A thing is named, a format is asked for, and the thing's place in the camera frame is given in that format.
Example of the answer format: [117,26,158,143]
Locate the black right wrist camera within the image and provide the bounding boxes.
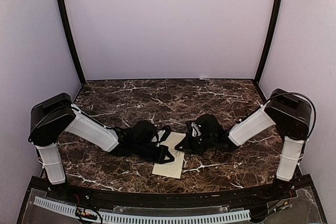
[186,121,202,137]

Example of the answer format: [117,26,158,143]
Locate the black right frame post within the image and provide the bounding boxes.
[254,0,281,85]

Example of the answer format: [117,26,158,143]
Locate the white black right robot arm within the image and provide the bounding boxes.
[175,89,317,200]

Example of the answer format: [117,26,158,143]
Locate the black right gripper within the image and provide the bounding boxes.
[175,132,215,155]

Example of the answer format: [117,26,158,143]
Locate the black frame post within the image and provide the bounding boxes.
[57,0,86,85]
[254,0,281,85]

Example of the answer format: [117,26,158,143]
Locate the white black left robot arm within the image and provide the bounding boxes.
[28,93,175,201]

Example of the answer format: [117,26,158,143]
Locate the black front table rail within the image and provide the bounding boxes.
[30,177,301,209]

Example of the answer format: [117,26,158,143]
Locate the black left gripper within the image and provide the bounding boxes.
[133,142,173,165]

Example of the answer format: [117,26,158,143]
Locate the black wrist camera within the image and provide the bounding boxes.
[157,125,171,144]
[186,121,202,137]

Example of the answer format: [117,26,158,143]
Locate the white slotted cable duct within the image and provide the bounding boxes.
[34,196,250,223]

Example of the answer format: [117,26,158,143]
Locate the black left frame post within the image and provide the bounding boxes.
[57,0,86,85]

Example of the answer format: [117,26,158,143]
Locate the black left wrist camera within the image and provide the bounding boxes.
[157,125,171,144]

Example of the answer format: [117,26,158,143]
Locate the beige paper envelope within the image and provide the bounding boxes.
[152,132,185,179]

